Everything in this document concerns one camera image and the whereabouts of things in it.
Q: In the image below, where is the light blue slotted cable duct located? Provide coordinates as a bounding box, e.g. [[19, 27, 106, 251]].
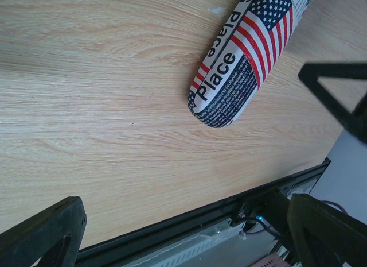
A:
[[131, 234, 234, 266]]

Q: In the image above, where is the black front mounting rail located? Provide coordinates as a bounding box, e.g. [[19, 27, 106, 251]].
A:
[[75, 158, 331, 266]]

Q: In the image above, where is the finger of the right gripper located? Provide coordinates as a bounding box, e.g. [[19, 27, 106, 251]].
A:
[[298, 61, 366, 143]]

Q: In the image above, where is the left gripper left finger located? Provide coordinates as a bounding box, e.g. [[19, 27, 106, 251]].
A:
[[1, 196, 87, 266]]

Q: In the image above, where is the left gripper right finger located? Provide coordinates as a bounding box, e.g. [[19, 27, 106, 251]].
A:
[[287, 194, 366, 266]]

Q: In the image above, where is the american flag glasses case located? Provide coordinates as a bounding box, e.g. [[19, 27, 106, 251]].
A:
[[188, 0, 311, 128]]

